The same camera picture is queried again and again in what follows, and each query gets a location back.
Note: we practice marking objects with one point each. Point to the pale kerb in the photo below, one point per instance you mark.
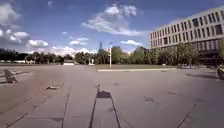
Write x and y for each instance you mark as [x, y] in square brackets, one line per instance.
[133, 69]

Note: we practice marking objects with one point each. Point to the large pale office building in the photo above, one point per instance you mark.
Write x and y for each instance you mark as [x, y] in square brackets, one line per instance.
[193, 30]

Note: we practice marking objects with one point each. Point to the white pole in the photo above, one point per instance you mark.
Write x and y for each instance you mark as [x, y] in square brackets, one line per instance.
[110, 55]

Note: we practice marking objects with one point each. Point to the small white building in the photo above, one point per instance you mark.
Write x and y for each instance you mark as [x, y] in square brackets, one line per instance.
[68, 62]

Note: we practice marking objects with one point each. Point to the row of trees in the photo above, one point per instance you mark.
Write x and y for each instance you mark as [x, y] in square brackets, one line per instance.
[140, 56]

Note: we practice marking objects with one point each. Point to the grey paved plaza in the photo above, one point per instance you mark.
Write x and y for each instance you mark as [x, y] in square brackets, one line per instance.
[140, 96]

